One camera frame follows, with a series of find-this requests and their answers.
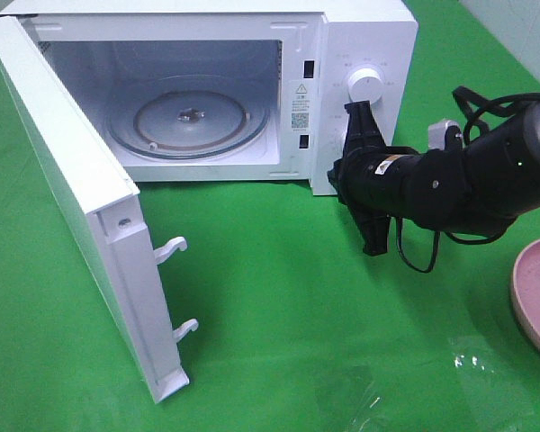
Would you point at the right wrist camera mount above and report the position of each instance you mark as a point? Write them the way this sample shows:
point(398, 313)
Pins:
point(445, 135)

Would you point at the clear tape patch centre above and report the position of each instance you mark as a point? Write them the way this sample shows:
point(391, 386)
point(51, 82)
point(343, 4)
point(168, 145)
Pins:
point(347, 400)

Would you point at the clear tape patch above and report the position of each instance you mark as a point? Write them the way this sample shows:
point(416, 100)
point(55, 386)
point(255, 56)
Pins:
point(347, 400)
point(496, 397)

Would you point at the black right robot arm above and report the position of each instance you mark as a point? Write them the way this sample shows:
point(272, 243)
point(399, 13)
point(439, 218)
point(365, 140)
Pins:
point(471, 184)

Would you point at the pink round plate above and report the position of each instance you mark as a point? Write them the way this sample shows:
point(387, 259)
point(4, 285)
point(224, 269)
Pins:
point(525, 291)

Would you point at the clear tape patch right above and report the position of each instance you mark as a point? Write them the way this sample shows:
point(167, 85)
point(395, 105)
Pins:
point(496, 397)

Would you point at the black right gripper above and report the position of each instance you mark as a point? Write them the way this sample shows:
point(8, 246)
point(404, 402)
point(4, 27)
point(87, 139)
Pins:
point(372, 183)

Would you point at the white microwave door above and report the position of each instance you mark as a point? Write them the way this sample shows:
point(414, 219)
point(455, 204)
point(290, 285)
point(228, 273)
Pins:
point(101, 206)

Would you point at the white microwave oven body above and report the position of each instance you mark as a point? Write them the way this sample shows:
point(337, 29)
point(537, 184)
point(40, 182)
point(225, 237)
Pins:
point(300, 52)

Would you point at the glass microwave turntable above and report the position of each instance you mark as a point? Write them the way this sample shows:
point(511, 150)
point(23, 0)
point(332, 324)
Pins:
point(188, 117)

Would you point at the upper white microwave knob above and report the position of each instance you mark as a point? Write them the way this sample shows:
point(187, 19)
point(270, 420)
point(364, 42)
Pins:
point(365, 84)

